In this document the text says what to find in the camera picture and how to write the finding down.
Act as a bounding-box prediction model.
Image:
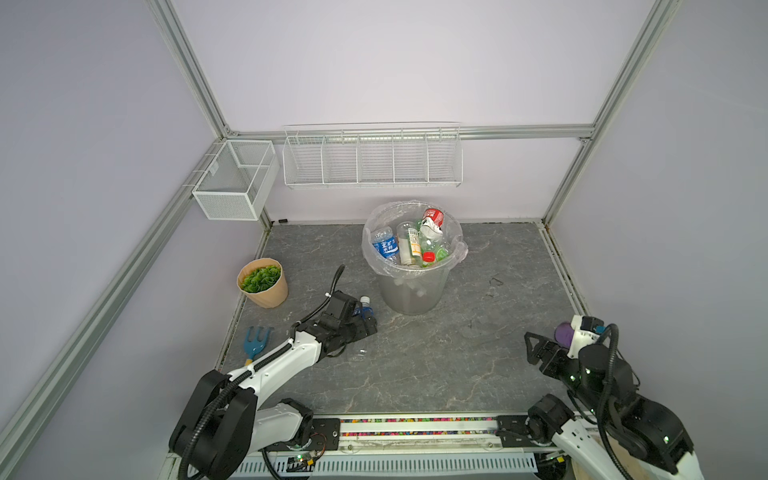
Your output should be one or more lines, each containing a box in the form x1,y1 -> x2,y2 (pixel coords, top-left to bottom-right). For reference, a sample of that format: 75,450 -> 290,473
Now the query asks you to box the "red label clear bottle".
419,208 -> 448,267

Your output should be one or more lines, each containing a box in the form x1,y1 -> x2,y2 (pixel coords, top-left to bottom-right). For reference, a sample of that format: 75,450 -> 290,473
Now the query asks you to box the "blue label bottle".
371,226 -> 400,264

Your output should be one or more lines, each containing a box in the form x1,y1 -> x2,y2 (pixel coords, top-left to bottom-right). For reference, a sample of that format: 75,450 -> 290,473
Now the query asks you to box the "white yellow label clear bottle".
397,221 -> 422,266

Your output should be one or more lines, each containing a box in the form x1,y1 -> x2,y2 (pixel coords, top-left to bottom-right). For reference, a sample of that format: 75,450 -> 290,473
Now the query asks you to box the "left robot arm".
169,286 -> 378,479

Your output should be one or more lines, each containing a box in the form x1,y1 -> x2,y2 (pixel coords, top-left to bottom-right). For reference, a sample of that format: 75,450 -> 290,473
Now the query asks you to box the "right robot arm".
524,315 -> 703,479

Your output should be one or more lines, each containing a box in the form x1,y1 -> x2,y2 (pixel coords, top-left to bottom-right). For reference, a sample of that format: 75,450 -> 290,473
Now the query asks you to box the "grey mesh waste bin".
367,202 -> 464,316

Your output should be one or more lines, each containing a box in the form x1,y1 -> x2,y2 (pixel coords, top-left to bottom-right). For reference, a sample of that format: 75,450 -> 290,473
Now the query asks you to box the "clear plastic bin liner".
361,200 -> 468,280

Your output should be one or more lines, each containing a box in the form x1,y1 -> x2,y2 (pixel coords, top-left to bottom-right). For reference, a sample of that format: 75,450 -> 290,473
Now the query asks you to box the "purple plastic scoop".
554,322 -> 574,349

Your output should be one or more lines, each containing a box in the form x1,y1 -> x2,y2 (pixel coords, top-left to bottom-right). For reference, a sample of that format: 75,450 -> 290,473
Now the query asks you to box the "beige pot with green plant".
237,258 -> 289,309

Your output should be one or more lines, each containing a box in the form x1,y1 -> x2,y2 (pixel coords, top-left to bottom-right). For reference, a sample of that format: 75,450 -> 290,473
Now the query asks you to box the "teal plastic garden fork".
243,326 -> 273,365

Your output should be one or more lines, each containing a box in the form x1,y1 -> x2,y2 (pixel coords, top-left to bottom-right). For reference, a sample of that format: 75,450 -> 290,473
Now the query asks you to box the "white mesh box basket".
192,140 -> 280,221

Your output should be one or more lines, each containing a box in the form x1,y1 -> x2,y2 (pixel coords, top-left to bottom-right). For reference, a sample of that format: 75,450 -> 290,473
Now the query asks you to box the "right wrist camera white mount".
567,315 -> 605,359

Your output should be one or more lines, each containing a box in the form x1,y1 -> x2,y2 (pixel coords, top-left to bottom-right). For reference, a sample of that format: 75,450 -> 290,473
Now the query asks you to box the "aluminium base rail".
160,409 -> 689,480

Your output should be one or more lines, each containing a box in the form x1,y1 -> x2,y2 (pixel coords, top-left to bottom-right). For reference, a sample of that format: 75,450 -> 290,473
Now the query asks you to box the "white wire wall shelf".
282,122 -> 464,188

